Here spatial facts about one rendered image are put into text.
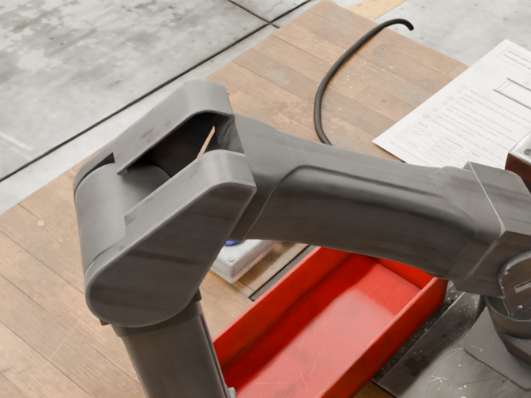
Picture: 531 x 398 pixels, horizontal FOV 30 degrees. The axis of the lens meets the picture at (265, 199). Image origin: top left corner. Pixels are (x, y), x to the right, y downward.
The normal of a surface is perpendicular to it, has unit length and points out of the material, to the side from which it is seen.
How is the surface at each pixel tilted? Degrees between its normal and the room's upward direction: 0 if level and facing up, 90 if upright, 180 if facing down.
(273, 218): 98
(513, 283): 90
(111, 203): 18
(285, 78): 0
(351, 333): 0
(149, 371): 91
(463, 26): 0
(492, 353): 29
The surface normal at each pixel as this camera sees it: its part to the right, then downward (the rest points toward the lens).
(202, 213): 0.22, 0.69
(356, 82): 0.00, -0.71
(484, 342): -0.29, -0.34
